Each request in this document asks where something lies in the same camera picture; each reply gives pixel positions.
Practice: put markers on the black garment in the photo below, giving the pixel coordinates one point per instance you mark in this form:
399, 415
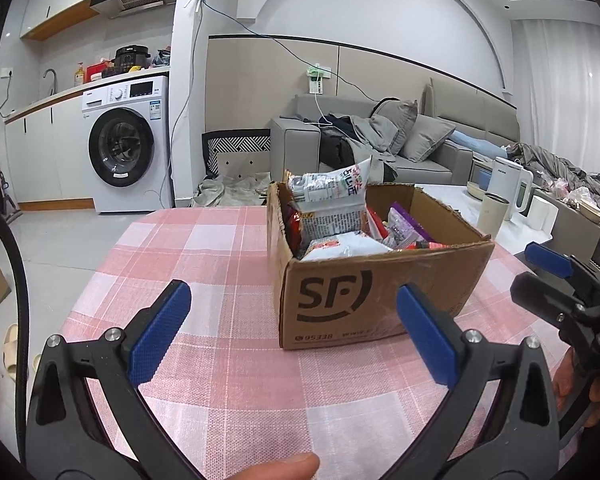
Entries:
335, 147

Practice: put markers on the white curtain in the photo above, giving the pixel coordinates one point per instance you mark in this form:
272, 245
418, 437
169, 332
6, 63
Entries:
565, 85

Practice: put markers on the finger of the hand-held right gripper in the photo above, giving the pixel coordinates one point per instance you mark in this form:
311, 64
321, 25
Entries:
540, 292
550, 257

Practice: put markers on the pink checked tablecloth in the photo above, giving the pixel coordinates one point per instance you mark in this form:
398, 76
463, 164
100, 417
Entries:
220, 270

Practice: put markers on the steel kitchen faucet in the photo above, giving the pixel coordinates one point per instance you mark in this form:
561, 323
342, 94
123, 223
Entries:
52, 74

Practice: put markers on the orange red snack packet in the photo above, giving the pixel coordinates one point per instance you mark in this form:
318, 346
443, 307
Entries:
432, 245

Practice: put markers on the black pressure cooker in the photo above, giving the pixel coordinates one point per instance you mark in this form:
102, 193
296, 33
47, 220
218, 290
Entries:
132, 59

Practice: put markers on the yellow bottle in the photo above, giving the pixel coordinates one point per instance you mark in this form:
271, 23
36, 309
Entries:
79, 76

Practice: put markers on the dark grey pillow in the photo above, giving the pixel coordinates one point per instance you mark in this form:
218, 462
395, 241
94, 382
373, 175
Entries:
395, 125

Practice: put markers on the person's right hand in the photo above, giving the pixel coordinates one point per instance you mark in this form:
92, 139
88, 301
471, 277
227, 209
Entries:
562, 385

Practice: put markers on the beige slipper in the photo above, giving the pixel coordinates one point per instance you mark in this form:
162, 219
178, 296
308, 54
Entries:
11, 350

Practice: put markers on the beige bowl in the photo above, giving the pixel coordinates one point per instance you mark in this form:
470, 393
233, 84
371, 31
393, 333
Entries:
476, 191

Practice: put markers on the light grey pillow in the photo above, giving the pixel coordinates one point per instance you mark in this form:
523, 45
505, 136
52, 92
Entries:
425, 137

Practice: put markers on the white paper roll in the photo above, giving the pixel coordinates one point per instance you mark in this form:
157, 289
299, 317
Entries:
550, 216
536, 210

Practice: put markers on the grey coat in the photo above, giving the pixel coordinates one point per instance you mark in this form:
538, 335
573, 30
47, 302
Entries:
365, 145

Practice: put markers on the silver white snack packet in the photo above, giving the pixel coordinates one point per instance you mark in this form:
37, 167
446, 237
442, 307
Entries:
330, 195

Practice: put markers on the purple silver snack packet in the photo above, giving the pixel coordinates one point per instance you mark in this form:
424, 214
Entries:
405, 225

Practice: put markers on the beige cloth pile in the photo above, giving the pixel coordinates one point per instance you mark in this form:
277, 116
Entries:
220, 192

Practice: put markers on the cream tumbler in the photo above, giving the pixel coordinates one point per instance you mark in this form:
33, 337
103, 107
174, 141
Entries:
492, 215

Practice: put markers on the black white patterned basket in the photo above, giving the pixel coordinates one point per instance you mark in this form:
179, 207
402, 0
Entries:
240, 141

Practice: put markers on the takeaway food container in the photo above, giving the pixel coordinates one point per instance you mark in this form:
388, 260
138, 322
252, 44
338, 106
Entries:
587, 205

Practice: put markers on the white marble coffee table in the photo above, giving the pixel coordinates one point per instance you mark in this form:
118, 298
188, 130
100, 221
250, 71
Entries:
460, 205

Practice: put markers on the green white wall socket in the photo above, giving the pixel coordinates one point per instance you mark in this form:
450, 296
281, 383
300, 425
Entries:
317, 77

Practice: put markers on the white kitchen counter cabinet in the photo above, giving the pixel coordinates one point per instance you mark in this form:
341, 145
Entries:
45, 155

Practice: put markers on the white washing machine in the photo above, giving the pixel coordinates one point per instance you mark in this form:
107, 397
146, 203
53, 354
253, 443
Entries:
130, 150

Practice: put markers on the red box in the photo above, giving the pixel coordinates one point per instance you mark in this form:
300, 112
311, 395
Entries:
99, 71

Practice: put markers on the white blue container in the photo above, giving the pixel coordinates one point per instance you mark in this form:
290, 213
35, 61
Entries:
482, 175

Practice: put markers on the light blue cloth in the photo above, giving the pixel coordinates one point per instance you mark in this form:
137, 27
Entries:
480, 144

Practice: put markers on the white electric kettle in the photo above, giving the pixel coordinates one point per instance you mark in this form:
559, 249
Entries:
510, 185

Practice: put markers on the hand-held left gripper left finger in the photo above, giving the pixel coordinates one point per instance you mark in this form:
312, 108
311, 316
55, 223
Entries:
160, 335

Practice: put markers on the grey blanket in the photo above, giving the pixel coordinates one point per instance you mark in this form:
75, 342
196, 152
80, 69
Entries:
570, 170

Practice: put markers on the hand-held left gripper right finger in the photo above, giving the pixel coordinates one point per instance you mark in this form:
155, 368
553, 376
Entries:
427, 337

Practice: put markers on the steel range hood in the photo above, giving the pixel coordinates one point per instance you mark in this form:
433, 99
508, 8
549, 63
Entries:
127, 0

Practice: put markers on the grey sofa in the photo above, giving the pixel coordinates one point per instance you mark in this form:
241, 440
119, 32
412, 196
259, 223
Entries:
430, 170

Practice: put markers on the person's left hand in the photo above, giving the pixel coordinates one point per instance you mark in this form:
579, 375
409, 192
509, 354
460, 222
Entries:
280, 467

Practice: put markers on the white red snack packet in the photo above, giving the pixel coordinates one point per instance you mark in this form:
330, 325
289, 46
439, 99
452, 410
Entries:
345, 247

